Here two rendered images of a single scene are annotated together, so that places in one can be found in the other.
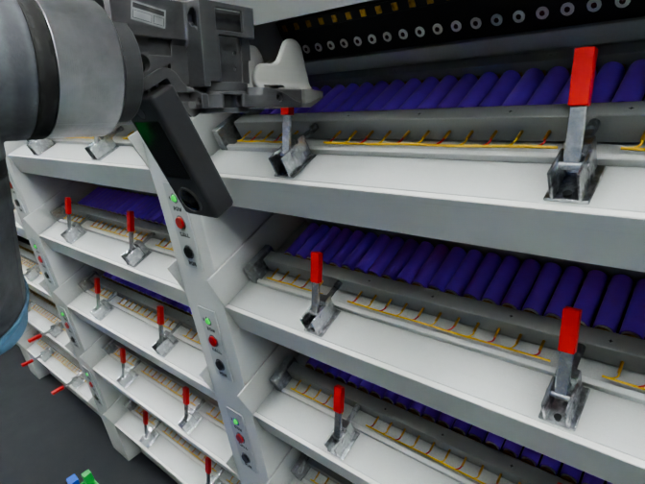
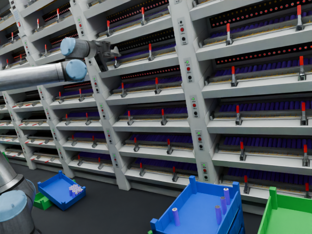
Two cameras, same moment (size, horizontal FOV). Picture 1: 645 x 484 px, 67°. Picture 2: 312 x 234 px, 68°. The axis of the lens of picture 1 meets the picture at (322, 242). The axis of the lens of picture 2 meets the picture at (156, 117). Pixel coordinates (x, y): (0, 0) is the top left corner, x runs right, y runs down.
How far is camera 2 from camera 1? 1.01 m
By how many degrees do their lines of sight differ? 11
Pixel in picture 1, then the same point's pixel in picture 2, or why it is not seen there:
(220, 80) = (106, 51)
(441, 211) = (138, 66)
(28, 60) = (87, 47)
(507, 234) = (146, 67)
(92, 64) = (93, 48)
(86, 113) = (92, 53)
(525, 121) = (147, 54)
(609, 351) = (164, 85)
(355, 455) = (133, 124)
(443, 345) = (144, 92)
